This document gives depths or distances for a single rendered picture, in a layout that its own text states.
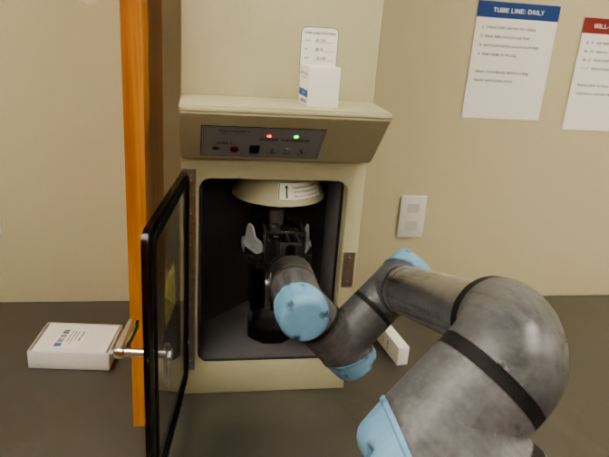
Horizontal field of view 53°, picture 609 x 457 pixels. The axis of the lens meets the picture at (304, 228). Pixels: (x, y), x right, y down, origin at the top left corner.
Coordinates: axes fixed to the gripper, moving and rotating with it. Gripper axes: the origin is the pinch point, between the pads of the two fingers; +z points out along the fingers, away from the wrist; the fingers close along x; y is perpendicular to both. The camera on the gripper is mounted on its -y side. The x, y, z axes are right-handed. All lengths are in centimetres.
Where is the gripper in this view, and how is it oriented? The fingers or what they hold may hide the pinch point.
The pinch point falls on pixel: (275, 241)
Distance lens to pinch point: 119.4
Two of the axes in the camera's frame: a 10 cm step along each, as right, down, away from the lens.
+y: 0.7, -9.4, -3.4
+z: -1.6, -3.5, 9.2
